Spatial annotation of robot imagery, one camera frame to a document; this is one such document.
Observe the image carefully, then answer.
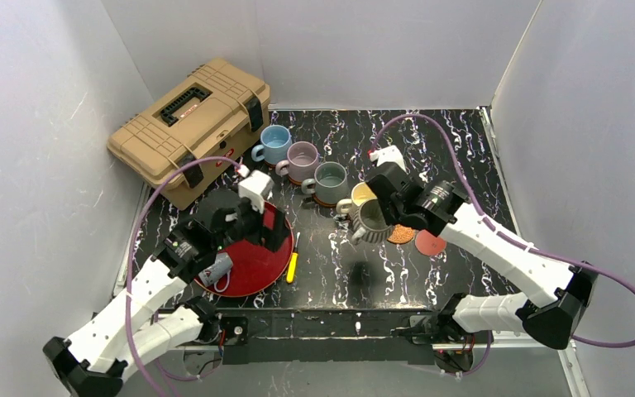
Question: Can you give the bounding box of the tan plastic toolbox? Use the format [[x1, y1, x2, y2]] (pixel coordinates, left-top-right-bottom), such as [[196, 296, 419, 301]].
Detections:
[[107, 58, 270, 209]]

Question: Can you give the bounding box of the red apple coaster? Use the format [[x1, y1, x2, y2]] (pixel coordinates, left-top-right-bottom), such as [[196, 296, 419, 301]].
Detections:
[[414, 230, 446, 256]]

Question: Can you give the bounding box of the wrist white camera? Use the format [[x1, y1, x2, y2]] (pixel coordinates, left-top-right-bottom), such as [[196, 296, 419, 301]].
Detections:
[[369, 146, 407, 175], [237, 165, 274, 213]]

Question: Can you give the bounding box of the cream yellow mug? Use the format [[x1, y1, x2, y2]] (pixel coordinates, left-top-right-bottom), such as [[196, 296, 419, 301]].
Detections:
[[336, 182, 376, 214]]

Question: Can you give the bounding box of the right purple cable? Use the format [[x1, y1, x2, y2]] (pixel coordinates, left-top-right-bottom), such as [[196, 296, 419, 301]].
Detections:
[[369, 112, 635, 378]]

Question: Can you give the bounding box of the ribbed beige mug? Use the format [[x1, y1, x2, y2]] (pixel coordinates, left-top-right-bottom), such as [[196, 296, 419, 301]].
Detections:
[[348, 198, 394, 245]]

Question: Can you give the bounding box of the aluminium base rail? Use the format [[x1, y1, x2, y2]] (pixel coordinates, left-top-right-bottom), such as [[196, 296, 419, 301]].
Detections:
[[70, 309, 593, 397]]

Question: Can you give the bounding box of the light blue mug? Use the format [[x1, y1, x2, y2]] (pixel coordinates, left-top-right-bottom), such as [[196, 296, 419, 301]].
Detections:
[[251, 125, 293, 166]]

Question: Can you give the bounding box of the red round tray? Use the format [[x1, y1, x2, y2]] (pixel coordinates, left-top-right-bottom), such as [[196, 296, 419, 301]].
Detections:
[[194, 221, 294, 298]]

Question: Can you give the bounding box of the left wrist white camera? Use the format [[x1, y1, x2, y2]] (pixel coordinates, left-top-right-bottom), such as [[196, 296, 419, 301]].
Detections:
[[237, 165, 274, 213]]

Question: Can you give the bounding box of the dark grey mug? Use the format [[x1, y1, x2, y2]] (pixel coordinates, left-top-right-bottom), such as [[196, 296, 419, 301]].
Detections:
[[301, 161, 350, 208]]

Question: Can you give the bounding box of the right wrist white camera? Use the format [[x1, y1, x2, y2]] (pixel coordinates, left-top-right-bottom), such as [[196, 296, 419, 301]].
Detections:
[[369, 146, 407, 175]]

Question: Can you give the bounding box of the yellow handled screwdriver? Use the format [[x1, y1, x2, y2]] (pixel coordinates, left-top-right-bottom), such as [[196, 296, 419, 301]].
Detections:
[[286, 232, 300, 284]]

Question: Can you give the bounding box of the small white grey mug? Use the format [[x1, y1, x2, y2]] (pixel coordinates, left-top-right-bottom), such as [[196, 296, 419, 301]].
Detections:
[[198, 252, 233, 292]]

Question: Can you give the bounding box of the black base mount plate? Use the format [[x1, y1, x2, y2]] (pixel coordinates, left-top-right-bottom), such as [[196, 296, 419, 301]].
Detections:
[[210, 315, 249, 347]]

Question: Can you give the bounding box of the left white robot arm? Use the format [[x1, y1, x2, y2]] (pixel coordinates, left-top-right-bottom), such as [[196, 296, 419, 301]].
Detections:
[[43, 191, 294, 396]]

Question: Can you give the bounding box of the lilac mug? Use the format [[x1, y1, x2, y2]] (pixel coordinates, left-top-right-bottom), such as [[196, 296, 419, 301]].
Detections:
[[275, 141, 320, 185]]

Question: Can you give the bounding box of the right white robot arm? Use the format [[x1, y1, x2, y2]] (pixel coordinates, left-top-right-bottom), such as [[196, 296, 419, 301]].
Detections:
[[365, 162, 596, 350]]

